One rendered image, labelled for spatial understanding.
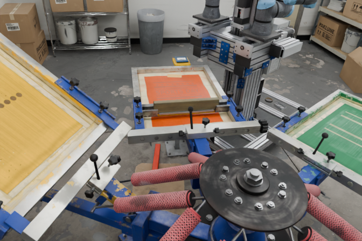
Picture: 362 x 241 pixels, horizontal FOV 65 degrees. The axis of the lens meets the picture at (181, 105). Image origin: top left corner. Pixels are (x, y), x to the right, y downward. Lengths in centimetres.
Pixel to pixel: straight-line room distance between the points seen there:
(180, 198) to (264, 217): 24
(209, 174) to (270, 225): 21
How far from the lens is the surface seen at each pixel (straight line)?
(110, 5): 468
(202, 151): 131
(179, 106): 162
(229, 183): 83
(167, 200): 89
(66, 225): 242
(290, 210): 82
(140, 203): 95
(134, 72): 208
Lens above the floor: 191
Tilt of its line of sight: 33 degrees down
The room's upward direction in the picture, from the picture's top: 3 degrees clockwise
